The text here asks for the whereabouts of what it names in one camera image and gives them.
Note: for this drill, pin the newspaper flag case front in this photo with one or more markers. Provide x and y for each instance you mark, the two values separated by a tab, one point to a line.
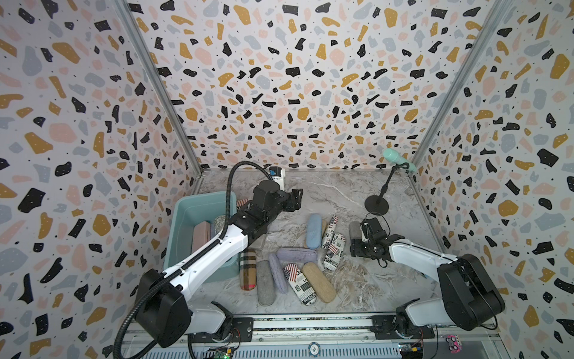
300	285

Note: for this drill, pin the tan case behind blue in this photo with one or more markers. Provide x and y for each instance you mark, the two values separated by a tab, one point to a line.
324	225

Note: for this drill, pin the grey felt case front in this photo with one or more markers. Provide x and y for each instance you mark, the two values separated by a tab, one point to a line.
265	284

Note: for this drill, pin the pink toy car on rail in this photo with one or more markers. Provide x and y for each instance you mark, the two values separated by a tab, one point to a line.
454	344

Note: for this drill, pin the plaid tartan glasses case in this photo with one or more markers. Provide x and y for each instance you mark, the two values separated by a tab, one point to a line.
248	270

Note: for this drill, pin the pink glasses case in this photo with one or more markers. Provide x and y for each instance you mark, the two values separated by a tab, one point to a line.
201	235

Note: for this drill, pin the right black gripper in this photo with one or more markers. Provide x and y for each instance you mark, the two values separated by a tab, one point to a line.
356	247

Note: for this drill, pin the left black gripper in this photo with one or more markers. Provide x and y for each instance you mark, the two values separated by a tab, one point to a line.
291	200

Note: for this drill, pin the teal plastic storage box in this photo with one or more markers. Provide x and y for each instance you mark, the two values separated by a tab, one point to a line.
190	211

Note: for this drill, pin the grey felt case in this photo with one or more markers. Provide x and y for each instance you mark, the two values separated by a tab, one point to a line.
355	231
265	284

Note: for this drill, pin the light blue felt case right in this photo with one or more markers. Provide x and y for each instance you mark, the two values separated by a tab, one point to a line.
314	231

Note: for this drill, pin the tan felt case front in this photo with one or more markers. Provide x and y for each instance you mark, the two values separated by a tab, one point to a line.
319	282

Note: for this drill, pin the purple felt case horizontal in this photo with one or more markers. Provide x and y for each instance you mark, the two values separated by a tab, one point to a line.
297	255

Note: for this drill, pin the green microphone on black stand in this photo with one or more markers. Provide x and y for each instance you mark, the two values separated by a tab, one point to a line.
377	204

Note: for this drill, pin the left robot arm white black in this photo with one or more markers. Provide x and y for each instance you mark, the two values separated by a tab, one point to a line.
163	306

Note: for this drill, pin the newspaper flag case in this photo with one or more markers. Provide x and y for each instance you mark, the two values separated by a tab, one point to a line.
300	285
334	253
242	202
329	232

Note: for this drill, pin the purple felt case diagonal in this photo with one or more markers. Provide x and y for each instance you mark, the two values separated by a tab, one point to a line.
279	278

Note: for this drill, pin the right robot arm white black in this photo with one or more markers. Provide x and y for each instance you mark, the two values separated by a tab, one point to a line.
468	298

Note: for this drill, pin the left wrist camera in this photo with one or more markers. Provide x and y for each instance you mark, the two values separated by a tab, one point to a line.
278	175

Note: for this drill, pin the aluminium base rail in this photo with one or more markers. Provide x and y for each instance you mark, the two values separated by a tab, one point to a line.
368	335

